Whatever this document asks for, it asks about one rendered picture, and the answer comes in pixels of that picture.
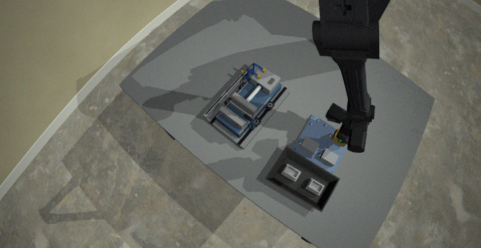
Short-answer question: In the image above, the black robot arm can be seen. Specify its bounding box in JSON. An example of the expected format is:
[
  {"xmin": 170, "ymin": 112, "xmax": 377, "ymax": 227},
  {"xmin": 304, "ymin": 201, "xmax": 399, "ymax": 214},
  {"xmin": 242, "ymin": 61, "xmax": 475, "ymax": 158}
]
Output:
[{"xmin": 312, "ymin": 0, "xmax": 379, "ymax": 153}]

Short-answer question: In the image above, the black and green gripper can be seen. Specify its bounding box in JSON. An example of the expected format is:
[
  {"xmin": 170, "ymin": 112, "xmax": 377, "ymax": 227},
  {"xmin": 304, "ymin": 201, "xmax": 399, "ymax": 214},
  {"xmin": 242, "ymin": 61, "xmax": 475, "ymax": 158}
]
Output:
[{"xmin": 336, "ymin": 132, "xmax": 350, "ymax": 144}]

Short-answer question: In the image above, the yellow rectangular block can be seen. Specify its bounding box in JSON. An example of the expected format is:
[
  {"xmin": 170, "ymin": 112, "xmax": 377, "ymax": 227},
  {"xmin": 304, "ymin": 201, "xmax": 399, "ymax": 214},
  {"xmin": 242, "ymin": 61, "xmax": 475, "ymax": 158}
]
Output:
[{"xmin": 332, "ymin": 128, "xmax": 347, "ymax": 147}]

